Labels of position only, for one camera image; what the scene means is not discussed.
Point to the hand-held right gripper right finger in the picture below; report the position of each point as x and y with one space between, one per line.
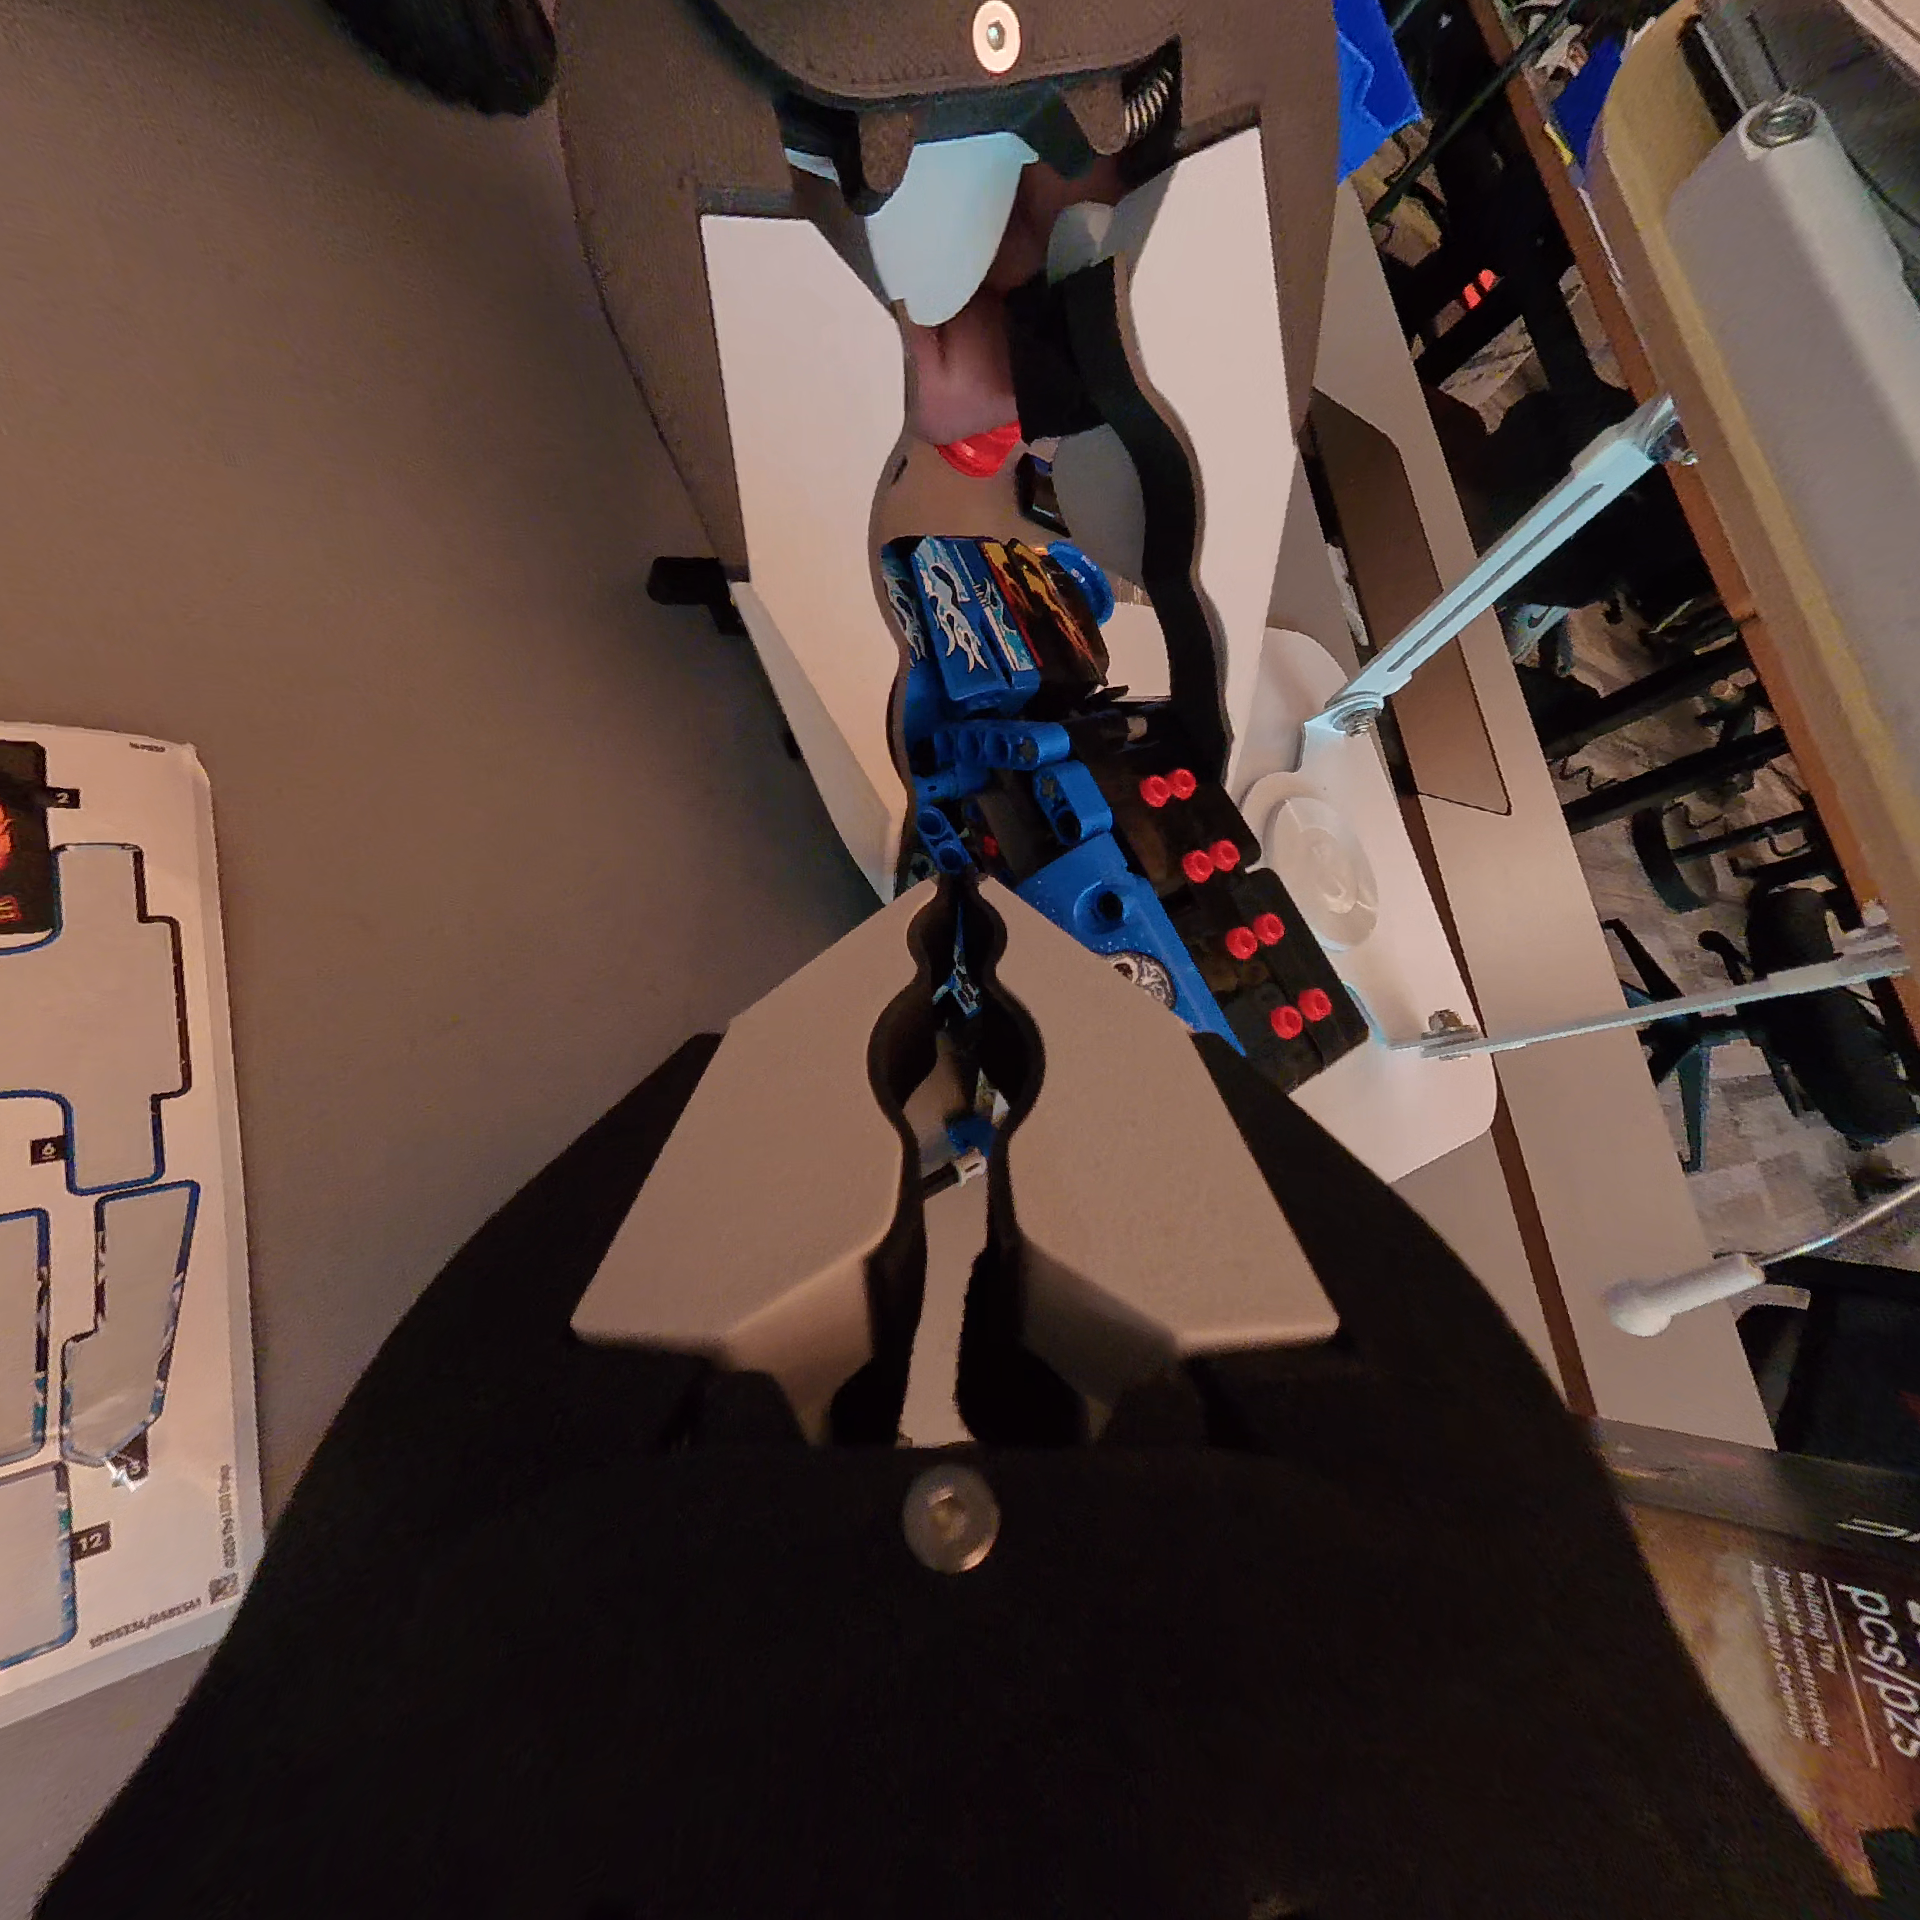
1169 1200

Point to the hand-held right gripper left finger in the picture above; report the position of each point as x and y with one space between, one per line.
735 1200

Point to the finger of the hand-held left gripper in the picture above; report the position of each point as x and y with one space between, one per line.
796 525
1216 376

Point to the blue black toy truck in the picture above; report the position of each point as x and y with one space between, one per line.
1096 902

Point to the person's left hand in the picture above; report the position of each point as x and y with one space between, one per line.
962 385

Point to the red toy wheel rim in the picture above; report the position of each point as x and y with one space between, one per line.
983 447

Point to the white metal stand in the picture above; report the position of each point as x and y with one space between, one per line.
1396 1096

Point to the blue plastic bin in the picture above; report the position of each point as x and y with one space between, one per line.
1373 89

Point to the office chair teal base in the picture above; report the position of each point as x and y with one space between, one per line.
1705 1063

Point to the white sticker sheet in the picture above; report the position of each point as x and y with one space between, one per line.
149 1049

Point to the black toy set box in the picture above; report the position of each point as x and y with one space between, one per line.
1769 1622

